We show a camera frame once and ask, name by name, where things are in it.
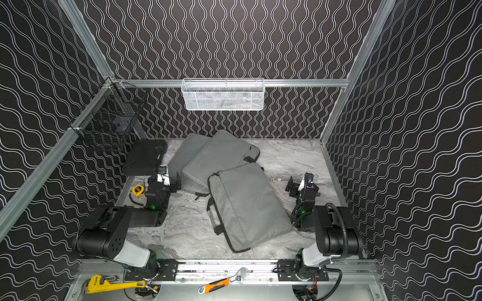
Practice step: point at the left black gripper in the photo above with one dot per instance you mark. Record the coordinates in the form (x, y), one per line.
(170, 184)

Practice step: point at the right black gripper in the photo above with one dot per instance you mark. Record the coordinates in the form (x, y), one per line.
(295, 187)

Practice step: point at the grey laptop bag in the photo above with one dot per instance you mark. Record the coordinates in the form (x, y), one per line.
(247, 207)
(190, 147)
(224, 151)

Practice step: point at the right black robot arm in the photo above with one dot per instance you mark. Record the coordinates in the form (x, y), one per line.
(336, 236)

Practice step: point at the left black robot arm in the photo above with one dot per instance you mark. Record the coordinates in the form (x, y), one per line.
(104, 233)

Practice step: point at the yellow tape measure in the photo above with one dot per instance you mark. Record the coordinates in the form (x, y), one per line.
(138, 190)

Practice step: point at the black plastic tool case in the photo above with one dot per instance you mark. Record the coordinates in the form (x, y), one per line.
(145, 157)

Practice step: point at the orange adjustable wrench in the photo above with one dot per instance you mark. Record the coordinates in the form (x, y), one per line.
(213, 286)

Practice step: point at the yellow pipe wrench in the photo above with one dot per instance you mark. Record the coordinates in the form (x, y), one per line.
(100, 284)

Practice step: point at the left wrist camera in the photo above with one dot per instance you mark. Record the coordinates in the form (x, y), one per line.
(163, 176)

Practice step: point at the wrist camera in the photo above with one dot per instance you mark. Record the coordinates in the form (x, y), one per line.
(163, 176)
(307, 185)

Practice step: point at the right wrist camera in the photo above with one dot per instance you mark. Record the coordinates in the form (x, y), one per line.
(307, 185)

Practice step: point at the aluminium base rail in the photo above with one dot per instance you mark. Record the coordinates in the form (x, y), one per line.
(260, 272)

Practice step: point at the black wire basket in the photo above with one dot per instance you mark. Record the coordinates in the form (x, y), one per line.
(111, 116)

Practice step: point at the white wire mesh basket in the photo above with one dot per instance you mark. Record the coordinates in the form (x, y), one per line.
(222, 94)

